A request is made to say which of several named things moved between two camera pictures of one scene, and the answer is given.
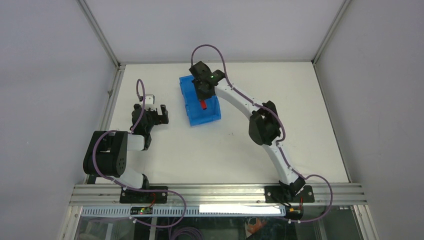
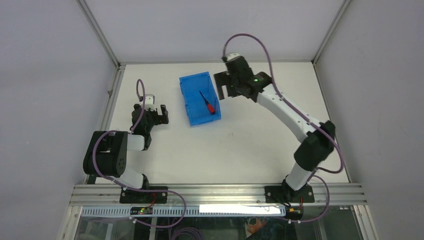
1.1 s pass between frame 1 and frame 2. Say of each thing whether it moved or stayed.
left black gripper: stayed
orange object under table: stayed
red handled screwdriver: moved
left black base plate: stayed
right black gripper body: moved
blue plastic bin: stayed
